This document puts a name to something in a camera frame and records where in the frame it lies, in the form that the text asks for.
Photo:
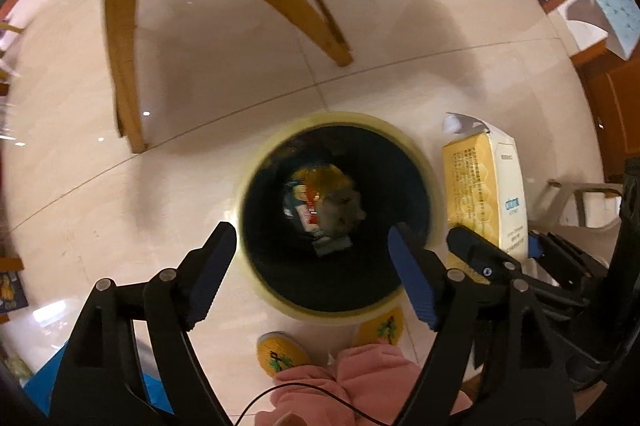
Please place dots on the person's right leg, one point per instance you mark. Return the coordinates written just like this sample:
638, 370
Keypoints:
380, 371

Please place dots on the dark blue waste bin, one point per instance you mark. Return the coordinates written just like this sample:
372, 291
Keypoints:
280, 266

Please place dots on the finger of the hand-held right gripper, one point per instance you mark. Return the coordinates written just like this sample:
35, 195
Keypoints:
480, 253
570, 263

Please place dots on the yellow carton box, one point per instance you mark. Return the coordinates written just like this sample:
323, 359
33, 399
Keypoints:
480, 186

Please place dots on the grey plastic chair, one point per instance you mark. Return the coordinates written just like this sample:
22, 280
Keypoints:
575, 206

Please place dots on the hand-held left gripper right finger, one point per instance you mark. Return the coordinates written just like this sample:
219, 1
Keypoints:
415, 288

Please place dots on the blue plastic stool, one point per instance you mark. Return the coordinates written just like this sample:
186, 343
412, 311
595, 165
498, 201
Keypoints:
45, 386

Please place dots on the red snack bag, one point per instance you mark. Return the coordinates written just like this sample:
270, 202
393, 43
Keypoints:
317, 181

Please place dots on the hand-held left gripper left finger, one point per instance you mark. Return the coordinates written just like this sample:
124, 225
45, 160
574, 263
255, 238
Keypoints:
210, 276

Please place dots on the wooden chair legs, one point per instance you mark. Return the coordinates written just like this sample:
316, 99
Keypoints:
127, 56

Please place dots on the yellow slipper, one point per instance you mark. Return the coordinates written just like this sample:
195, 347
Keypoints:
282, 353
381, 326

